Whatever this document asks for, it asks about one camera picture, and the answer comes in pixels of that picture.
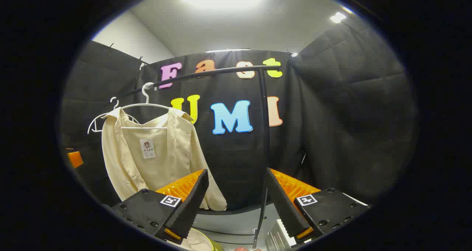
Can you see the black metal clothes rack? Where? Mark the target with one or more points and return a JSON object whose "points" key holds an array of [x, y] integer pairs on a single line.
{"points": [[264, 133]]}

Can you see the cream button-up shirt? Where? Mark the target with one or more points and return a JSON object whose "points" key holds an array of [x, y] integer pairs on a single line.
{"points": [[173, 151]]}

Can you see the black backdrop cloth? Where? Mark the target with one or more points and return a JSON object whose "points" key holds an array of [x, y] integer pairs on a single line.
{"points": [[332, 133]]}

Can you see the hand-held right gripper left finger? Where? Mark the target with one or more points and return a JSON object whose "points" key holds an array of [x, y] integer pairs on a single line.
{"points": [[191, 203]]}

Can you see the cream laundry hamper green rim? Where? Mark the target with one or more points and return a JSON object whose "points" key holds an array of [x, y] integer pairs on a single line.
{"points": [[201, 240]]}

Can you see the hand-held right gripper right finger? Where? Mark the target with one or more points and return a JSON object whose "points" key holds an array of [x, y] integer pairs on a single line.
{"points": [[284, 203]]}

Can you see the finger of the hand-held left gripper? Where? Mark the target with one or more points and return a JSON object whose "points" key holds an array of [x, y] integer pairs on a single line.
{"points": [[75, 158]]}

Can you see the white ribbed object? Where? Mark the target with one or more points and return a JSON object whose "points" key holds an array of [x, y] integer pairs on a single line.
{"points": [[280, 234]]}

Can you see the white plastic hanger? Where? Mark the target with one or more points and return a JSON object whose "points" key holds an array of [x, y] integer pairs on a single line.
{"points": [[117, 104]]}

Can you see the small ceiling light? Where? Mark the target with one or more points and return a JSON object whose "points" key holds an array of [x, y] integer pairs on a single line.
{"points": [[337, 17]]}

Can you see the white hanger with taped hook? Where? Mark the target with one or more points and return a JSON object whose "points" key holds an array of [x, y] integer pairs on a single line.
{"points": [[146, 96]]}

